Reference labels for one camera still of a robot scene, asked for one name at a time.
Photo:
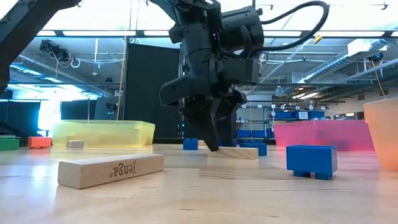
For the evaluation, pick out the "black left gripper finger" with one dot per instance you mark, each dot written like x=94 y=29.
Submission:
x=228 y=115
x=208 y=124

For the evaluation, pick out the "wooden block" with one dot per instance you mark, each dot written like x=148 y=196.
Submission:
x=109 y=171
x=75 y=143
x=236 y=153

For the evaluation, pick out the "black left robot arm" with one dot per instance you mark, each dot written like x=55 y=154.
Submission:
x=18 y=31

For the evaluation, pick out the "blue low crate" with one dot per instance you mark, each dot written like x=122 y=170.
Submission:
x=258 y=133

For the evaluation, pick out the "metal storage shelf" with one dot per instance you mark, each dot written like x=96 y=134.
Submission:
x=273 y=113

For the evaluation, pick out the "ceiling light strip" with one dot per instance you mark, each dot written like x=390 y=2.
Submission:
x=280 y=33
x=99 y=33
x=155 y=32
x=395 y=33
x=46 y=33
x=346 y=33

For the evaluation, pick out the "blue storage bin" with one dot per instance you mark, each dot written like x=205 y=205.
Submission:
x=317 y=114
x=283 y=114
x=301 y=115

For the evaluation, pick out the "pink translucent plastic bin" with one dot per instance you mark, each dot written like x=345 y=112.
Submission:
x=323 y=135

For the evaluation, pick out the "yellow translucent plastic bin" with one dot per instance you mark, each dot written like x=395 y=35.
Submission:
x=102 y=132

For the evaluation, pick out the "yellow hanging hook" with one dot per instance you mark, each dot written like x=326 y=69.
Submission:
x=317 y=39

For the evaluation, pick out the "black monitor panel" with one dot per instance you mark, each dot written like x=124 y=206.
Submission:
x=77 y=109

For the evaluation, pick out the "white ceiling air unit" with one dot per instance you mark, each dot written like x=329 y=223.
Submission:
x=367 y=46

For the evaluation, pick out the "orange translucent plastic bin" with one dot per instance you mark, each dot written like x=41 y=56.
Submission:
x=384 y=133

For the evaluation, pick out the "orange plastic brick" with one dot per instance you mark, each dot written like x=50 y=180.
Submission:
x=39 y=142

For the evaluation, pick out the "green plastic brick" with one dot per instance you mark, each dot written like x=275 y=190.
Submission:
x=9 y=144

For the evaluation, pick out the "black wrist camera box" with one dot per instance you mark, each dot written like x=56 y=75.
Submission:
x=242 y=28

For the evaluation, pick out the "black tripod camera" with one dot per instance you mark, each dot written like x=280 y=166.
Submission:
x=111 y=107

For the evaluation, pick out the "black diagonal rail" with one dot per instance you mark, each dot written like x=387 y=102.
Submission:
x=9 y=129

